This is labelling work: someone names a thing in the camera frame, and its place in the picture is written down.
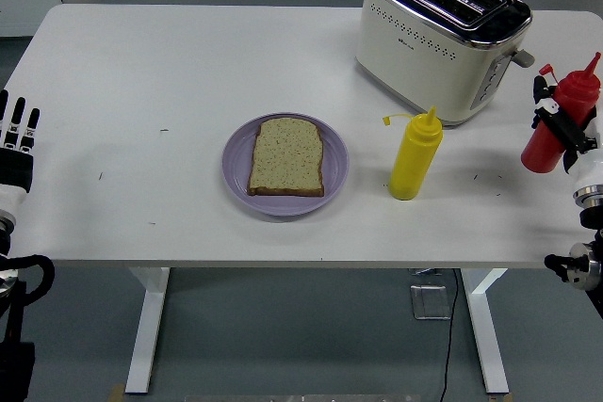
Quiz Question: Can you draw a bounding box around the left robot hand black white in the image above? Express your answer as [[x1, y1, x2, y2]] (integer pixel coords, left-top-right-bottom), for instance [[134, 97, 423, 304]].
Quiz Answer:
[[0, 89, 41, 209]]

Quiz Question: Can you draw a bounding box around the cream and chrome toaster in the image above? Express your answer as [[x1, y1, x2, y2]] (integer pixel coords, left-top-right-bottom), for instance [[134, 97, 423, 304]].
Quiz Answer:
[[355, 0, 537, 129]]

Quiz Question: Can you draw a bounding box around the yellow squeeze bottle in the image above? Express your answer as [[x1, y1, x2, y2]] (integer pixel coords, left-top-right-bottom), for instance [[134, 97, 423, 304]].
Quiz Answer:
[[382, 105, 445, 201]]

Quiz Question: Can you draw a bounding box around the metal floor socket plate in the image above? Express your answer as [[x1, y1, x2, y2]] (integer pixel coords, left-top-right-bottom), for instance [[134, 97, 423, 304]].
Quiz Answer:
[[409, 283, 452, 322]]

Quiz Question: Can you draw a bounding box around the purple plate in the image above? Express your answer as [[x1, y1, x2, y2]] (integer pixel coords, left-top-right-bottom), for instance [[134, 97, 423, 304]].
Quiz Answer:
[[221, 112, 350, 217]]

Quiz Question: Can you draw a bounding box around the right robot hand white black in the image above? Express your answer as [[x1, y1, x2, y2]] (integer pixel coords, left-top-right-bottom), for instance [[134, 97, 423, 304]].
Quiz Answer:
[[531, 74, 603, 196]]

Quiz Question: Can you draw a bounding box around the black cable under table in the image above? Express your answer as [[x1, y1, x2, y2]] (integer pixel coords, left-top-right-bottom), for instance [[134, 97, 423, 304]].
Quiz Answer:
[[437, 268, 461, 402]]

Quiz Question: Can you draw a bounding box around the red squeeze bottle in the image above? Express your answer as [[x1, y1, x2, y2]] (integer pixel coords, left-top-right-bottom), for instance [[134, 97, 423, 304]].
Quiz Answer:
[[520, 52, 603, 174]]

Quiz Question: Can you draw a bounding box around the slice of bread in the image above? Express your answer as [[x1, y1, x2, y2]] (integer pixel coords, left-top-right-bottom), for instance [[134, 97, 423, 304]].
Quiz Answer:
[[247, 117, 326, 198]]

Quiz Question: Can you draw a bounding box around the white table leg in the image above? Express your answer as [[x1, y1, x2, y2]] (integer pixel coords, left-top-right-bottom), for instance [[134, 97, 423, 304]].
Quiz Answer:
[[460, 268, 510, 396], [124, 267, 171, 395]]

